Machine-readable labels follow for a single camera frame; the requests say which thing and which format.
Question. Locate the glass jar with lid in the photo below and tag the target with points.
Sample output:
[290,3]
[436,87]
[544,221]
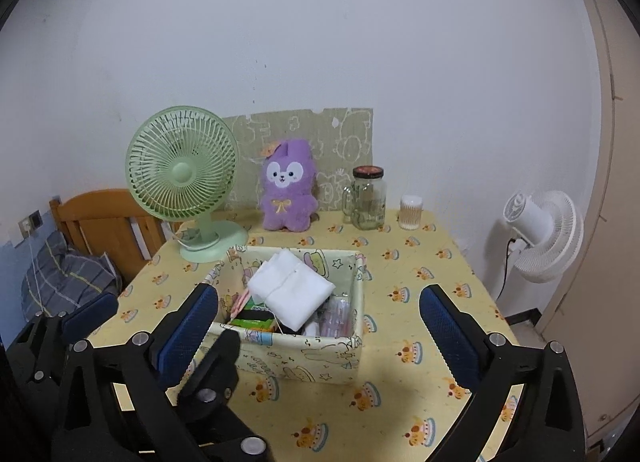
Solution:
[367,202]

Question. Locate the purple plush toy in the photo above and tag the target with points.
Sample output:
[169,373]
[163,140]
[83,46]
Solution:
[287,207]

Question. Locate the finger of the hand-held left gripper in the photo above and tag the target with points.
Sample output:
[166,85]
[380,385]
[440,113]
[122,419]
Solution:
[220,362]
[90,314]

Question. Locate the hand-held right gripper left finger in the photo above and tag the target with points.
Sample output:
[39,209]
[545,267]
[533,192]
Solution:
[187,337]

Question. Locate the white standing fan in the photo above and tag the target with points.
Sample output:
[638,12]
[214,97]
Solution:
[545,237]

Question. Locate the beige door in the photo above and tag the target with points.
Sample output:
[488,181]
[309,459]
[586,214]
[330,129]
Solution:
[615,192]

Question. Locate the clear plastic bag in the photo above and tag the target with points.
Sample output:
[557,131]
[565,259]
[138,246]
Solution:
[332,319]

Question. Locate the cartoon printed backing board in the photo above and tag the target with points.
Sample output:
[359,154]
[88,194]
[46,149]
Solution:
[340,142]

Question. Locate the cotton swab container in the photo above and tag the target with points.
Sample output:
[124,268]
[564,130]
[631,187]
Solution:
[411,214]

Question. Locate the wall socket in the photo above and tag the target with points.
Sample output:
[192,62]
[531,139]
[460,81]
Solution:
[31,223]

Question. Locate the green desk fan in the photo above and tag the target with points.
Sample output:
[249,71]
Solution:
[180,172]

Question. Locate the cartoon printed storage box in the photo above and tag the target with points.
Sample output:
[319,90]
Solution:
[300,357]

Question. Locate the yellow printed tablecloth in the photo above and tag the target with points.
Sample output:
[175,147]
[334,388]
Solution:
[410,262]

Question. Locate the white cloth pack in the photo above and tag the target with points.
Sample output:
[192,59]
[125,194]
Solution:
[290,287]

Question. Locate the pink tissue packet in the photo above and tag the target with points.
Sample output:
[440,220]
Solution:
[240,302]

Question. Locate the green and orange packet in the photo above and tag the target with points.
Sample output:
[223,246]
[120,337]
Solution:
[255,324]

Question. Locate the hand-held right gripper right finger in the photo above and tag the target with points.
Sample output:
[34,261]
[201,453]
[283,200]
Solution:
[450,337]

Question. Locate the grey plaid pillow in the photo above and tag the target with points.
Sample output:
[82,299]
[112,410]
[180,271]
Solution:
[65,272]

